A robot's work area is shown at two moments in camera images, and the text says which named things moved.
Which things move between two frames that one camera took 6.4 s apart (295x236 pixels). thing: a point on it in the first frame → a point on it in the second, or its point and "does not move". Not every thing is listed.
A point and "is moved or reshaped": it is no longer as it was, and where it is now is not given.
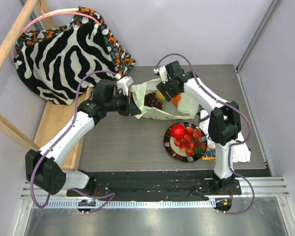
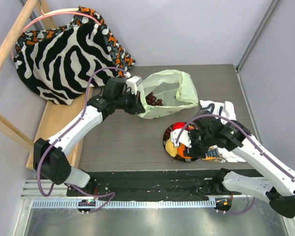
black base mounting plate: (157, 184) does not move
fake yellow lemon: (159, 95) → (170, 148)
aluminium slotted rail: (124, 203) does not move
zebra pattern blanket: (60, 65) does not move
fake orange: (176, 99) → (180, 151)
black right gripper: (167, 90) → (193, 143)
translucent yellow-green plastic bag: (187, 108) is moved or reshaped
